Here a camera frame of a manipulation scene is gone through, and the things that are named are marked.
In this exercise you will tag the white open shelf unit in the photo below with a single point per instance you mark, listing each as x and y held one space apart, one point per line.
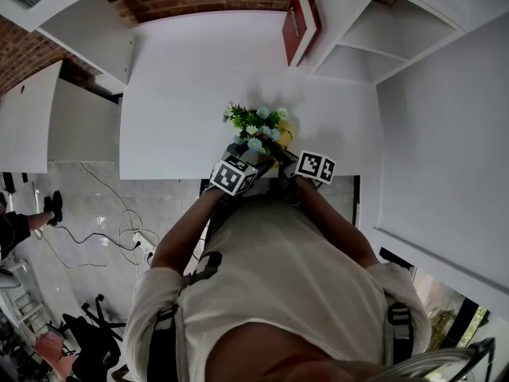
358 66

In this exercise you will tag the artificial flower plant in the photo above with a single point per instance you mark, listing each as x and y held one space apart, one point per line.
248 122

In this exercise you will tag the person's right forearm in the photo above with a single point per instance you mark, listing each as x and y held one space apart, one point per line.
338 225

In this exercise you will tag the person's left forearm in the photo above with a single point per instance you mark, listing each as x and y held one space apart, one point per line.
181 233

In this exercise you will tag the person's torso white shirt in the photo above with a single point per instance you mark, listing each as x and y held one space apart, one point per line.
278 281

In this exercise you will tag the white power strip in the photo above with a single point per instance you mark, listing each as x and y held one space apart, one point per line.
141 240

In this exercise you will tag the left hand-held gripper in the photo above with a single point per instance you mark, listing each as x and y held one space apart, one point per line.
232 175

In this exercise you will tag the white side cabinet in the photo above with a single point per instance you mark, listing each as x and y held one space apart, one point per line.
24 122

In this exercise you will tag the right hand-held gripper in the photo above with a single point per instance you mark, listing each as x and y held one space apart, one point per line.
316 167

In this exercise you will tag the white shelf unit with cabinet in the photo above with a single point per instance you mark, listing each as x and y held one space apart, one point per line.
87 26

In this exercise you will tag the dark framed window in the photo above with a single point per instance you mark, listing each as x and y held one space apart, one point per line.
441 305

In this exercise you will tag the yellow cloth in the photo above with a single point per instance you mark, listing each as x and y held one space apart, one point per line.
286 135

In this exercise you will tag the black office chair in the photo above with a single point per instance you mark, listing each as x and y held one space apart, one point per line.
93 340

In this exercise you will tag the person's eyeglasses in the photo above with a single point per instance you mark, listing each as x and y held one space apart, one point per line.
487 344

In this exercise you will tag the red book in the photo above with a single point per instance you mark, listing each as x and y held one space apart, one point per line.
294 34

